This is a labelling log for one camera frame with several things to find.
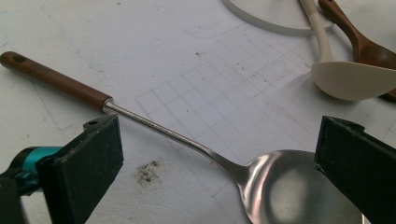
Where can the brown wooden spoon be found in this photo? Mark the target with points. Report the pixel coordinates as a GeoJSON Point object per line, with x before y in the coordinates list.
{"type": "Point", "coordinates": [367, 49]}

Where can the white utensil rack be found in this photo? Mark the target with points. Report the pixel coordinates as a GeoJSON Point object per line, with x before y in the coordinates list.
{"type": "Point", "coordinates": [274, 15]}

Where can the white grid paper mat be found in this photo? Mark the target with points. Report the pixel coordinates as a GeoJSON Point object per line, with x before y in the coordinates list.
{"type": "Point", "coordinates": [218, 77]}

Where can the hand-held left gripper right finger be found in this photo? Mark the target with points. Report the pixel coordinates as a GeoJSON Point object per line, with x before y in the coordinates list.
{"type": "Point", "coordinates": [358, 168]}

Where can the light wooden spoon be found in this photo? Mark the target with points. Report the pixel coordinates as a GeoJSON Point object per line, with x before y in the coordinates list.
{"type": "Point", "coordinates": [348, 81]}

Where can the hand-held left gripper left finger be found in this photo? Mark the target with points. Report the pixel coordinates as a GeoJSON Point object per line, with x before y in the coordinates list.
{"type": "Point", "coordinates": [81, 174]}

